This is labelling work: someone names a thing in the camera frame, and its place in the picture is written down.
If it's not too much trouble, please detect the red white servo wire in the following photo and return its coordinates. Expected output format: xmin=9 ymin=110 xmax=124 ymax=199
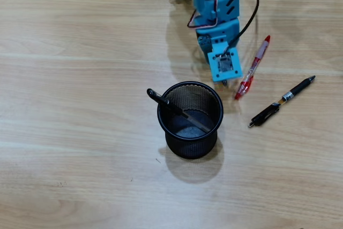
xmin=187 ymin=0 xmax=223 ymax=30

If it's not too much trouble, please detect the black mesh pen holder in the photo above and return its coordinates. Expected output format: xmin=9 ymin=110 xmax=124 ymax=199
xmin=156 ymin=80 xmax=225 ymax=160

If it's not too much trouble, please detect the red retractable pen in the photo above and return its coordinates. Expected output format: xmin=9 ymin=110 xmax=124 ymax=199
xmin=234 ymin=35 xmax=271 ymax=101

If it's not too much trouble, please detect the clear pen with black cap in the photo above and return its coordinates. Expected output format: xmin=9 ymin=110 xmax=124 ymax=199
xmin=146 ymin=88 xmax=212 ymax=134

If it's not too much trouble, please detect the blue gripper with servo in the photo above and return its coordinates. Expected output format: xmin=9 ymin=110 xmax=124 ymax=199
xmin=194 ymin=18 xmax=241 ymax=65

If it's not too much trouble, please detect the black retractable pen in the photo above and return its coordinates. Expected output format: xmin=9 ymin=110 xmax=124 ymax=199
xmin=248 ymin=75 xmax=316 ymax=128

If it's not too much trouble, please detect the wrist camera on blue mount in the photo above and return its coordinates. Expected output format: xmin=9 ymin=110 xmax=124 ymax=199
xmin=207 ymin=38 xmax=244 ymax=84

